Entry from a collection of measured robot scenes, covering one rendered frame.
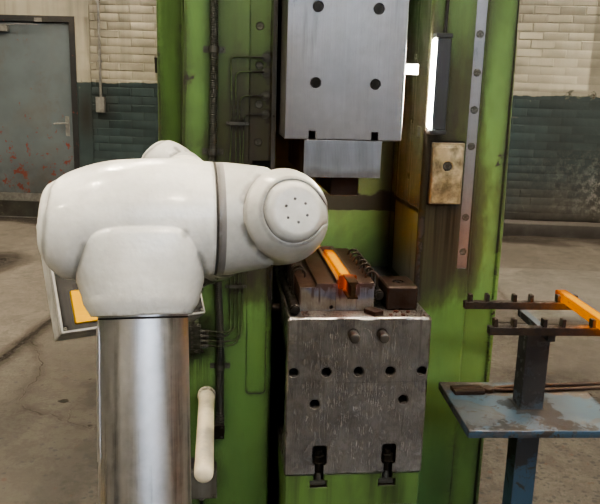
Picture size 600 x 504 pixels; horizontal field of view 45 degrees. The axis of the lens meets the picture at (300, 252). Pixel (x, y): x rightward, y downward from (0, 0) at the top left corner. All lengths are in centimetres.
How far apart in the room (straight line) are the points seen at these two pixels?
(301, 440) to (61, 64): 675
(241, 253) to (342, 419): 125
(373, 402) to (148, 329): 127
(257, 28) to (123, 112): 618
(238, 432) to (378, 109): 101
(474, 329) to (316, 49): 94
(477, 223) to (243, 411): 87
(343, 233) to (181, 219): 164
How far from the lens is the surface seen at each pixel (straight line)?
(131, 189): 79
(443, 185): 207
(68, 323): 167
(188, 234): 79
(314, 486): 210
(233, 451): 224
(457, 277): 216
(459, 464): 240
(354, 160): 188
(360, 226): 240
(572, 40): 810
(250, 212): 77
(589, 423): 199
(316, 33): 185
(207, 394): 211
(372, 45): 188
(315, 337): 190
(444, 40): 203
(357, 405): 199
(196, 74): 198
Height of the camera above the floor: 149
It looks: 13 degrees down
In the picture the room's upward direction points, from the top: 2 degrees clockwise
